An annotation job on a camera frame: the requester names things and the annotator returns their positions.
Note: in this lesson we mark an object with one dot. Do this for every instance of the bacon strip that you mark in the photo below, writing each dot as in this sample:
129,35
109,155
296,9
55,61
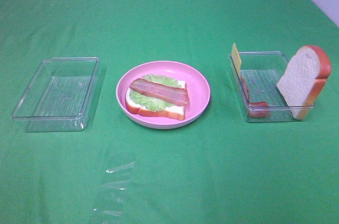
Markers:
255,109
175,95

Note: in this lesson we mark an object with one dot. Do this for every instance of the bread slice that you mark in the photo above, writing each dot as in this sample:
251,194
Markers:
176,112
304,78

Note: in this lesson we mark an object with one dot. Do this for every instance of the green lettuce leaf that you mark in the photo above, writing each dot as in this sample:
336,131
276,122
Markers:
152,103

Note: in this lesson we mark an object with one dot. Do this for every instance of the pink round plate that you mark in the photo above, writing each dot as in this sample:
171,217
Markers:
198,90

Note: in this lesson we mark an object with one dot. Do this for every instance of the yellow cheese slice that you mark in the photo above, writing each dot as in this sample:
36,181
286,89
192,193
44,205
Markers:
236,58

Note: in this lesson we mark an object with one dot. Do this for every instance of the green table cloth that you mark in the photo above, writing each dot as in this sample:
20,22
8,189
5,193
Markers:
220,168

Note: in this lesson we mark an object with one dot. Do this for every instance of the right clear plastic tray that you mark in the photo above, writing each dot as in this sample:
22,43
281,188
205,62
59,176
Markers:
262,70

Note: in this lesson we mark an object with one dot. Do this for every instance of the clear plastic tray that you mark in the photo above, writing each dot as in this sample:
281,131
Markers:
60,95
262,70

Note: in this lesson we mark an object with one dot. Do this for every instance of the left clear plastic tray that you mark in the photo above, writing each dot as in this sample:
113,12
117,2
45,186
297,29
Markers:
60,95

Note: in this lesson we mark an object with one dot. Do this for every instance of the clear plastic film sheet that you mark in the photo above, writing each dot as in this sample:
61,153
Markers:
111,192

